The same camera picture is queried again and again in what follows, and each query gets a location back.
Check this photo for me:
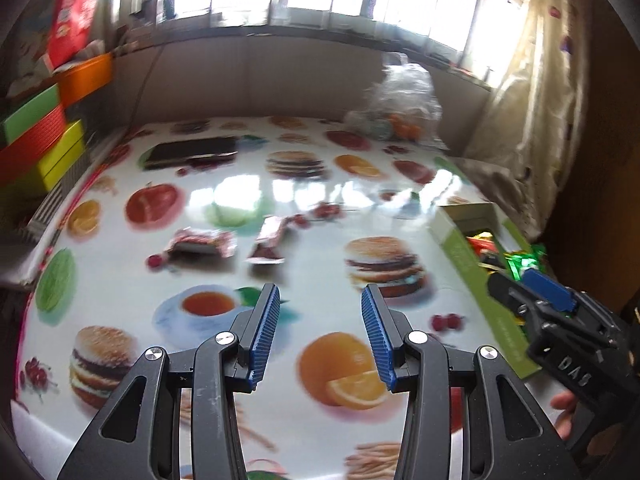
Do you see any green Milo snack packet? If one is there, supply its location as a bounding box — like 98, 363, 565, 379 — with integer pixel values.
503, 244, 548, 281

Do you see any red white snack packet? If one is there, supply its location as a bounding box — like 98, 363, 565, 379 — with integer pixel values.
165, 228, 238, 259
245, 214, 294, 266

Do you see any red black snack packet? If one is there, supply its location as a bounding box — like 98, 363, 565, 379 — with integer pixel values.
466, 231, 504, 269

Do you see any person's right hand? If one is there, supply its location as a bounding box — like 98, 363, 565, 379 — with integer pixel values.
550, 390, 578, 441

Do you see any green white cardboard box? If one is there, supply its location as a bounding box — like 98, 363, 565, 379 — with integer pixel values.
430, 202, 540, 378

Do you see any beige curtain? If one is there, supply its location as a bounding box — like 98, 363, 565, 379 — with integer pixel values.
458, 0, 591, 242

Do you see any clear plastic bag with items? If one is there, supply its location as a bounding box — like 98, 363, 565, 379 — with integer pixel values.
343, 52, 447, 150

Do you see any black white striped box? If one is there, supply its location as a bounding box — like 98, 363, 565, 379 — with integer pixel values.
26, 153, 91, 243

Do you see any black smartphone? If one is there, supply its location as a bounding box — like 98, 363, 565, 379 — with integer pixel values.
142, 136, 238, 170

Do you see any yellow green box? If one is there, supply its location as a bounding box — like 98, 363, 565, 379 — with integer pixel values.
17, 120, 86, 197

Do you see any red ribbed box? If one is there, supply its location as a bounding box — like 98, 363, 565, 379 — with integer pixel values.
0, 105, 66, 186

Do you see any orange box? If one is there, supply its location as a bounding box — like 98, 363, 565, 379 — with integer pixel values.
53, 53, 113, 108

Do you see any red snack bag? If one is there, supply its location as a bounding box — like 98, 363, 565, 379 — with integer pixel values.
47, 0, 98, 68

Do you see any black cable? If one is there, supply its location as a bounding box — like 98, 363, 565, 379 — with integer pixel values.
128, 44, 164, 129

